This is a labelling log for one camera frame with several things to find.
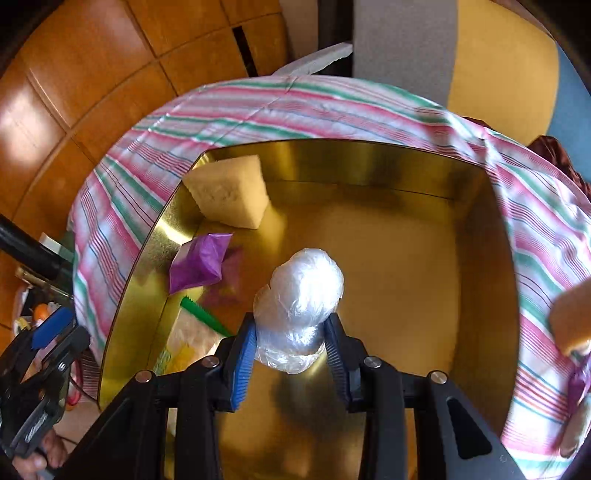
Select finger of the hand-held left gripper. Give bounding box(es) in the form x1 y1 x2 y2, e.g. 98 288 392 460
46 325 92 384
30 305 77 352

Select small plain purple packet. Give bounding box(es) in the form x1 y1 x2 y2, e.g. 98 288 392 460
168 233 234 296

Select black pole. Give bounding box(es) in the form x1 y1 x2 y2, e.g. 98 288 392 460
0 215 63 280

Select person's left hand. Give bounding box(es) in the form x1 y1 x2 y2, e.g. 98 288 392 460
11 429 70 477

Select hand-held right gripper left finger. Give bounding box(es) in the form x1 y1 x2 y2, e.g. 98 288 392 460
55 313 259 480

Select white foam piece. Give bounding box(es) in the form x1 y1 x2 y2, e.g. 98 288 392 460
272 41 354 77

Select printed purple snack packet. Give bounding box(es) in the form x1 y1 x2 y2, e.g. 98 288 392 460
566 355 591 416

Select wooden wardrobe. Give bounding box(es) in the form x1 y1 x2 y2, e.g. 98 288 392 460
0 0 291 333

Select white plastic-wrapped ball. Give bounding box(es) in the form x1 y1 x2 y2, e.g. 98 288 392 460
253 248 345 374

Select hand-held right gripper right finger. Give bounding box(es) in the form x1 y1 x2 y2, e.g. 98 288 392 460
323 314 527 480

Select dark red cloth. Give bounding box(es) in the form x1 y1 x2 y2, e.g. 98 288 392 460
526 135 591 204

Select clear yellow green-edged snack packet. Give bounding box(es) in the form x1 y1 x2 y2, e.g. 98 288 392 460
154 295 236 374

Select grey yellow blue sofa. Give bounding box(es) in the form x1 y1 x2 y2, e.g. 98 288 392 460
353 0 591 158

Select gold tin box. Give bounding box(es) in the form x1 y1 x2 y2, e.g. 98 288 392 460
97 140 522 480

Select yellow sponge cake piece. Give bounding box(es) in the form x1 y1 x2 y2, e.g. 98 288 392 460
182 154 271 230
558 411 589 459
549 277 591 356

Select pink green striped bedsheet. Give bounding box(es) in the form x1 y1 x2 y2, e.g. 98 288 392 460
69 74 591 472

